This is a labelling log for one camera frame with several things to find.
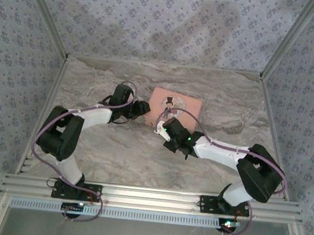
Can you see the pink tin box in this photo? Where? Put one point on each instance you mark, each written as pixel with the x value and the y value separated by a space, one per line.
pixel 158 101

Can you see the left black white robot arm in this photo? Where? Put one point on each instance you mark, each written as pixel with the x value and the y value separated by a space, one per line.
pixel 59 138

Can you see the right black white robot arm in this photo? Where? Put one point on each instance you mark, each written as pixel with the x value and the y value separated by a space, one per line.
pixel 258 173

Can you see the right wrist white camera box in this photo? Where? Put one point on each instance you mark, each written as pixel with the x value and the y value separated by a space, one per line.
pixel 162 130

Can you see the aluminium side rail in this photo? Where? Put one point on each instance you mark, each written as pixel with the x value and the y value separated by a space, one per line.
pixel 274 121
pixel 53 90

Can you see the long aluminium mounting rail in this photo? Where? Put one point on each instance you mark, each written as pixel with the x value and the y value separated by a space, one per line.
pixel 148 198

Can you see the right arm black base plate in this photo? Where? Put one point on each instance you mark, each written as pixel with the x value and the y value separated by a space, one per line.
pixel 206 205

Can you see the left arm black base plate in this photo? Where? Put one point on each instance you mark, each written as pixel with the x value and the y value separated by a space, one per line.
pixel 59 191

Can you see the aluminium frame post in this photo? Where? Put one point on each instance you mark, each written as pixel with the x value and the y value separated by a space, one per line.
pixel 47 13
pixel 290 39

